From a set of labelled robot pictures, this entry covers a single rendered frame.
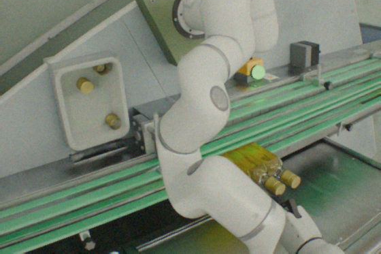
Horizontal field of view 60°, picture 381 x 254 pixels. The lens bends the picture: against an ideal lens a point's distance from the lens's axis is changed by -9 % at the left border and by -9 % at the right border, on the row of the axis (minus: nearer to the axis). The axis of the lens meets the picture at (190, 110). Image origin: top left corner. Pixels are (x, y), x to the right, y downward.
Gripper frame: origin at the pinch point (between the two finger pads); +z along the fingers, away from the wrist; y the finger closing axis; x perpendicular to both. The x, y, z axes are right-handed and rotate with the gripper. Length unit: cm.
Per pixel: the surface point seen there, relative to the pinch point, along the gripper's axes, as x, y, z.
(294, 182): -9.5, 0.3, 7.7
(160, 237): 26.8, -12.2, 13.6
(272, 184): -2.8, 1.4, 7.9
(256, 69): -14.3, 20.4, 41.8
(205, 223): 13.5, -12.6, 15.3
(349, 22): -75, 27, 68
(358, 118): -74, -14, 54
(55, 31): 49, 33, 92
